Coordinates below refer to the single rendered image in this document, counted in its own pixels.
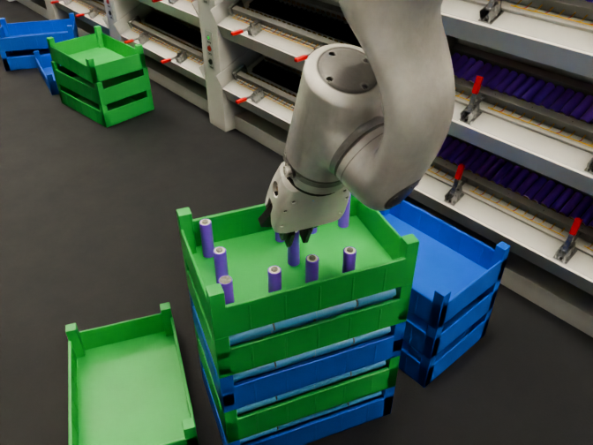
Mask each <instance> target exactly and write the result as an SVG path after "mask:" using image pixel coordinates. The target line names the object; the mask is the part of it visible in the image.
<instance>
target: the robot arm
mask: <svg viewBox="0 0 593 445"><path fill-rule="evenodd" d="M442 2H443V0H339V4H340V6H341V9H342V13H343V15H344V17H345V19H346V20H347V22H348V24H349V26H350V28H351V30H352V31H353V33H354V35H355V36H356V38H357V40H358V41H359V43H360V45H361V47H362V48H359V47H357V46H353V45H349V44H343V43H334V44H328V45H325V46H322V47H320V48H318V49H315V50H314V51H313V52H312V53H311V54H310V55H309V56H308V57H307V59H306V61H305V63H304V68H303V72H302V76H301V80H300V84H299V88H298V92H297V96H296V103H295V107H294V111H293V115H292V119H291V123H290V127H289V134H288V137H287V142H286V146H285V149H284V153H283V160H284V162H282V163H281V165H280V167H279V168H278V170H277V171H276V172H275V174H274V177H273V179H272V182H271V184H270V186H269V189H268V192H267V195H266V203H265V206H266V210H265V211H264V212H263V214H262V215H261V216H260V217H259V219H258V220H259V224H260V227H273V229H274V231H275V232H277V233H279V236H280V238H281V241H282V240H284V241H285V244H286V246H287V247H291V246H292V243H293V240H294V237H295V235H296V233H295V231H297V230H299V234H300V237H301V239H302V241H303V243H308V241H309V238H310V235H311V233H312V231H313V229H314V228H317V227H318V226H320V225H323V224H327V223H332V222H335V221H337V220H339V219H340V218H341V217H342V215H343V213H344V211H345V209H346V206H347V205H348V202H349V196H350V194H352V195H353V196H354V197H355V198H356V199H358V200H359V201H360V202H361V203H362V204H363V205H365V206H366V207H368V208H370V209H372V210H376V211H385V210H388V209H390V208H393V207H395V206H397V205H399V204H401V203H402V201H403V200H405V198H406V197H407V196H408V195H409V194H410V193H412V192H413V190H414V188H415V187H416V186H417V185H418V184H419V181H420V180H421V179H422V177H423V176H424V174H425V172H426V171H427V170H428V169H429V167H430V166H431V164H432V162H433V161H434V159H435V157H436V156H437V154H438V152H439V151H440V149H441V147H442V145H443V143H444V141H445V139H446V137H447V134H448V131H449V128H450V124H451V122H452V118H453V114H454V99H455V84H454V69H453V64H452V59H451V55H450V50H449V47H448V43H447V38H446V34H445V31H444V27H443V24H442V19H441V5H442ZM381 104H383V111H384V116H383V113H382V109H381Z"/></svg>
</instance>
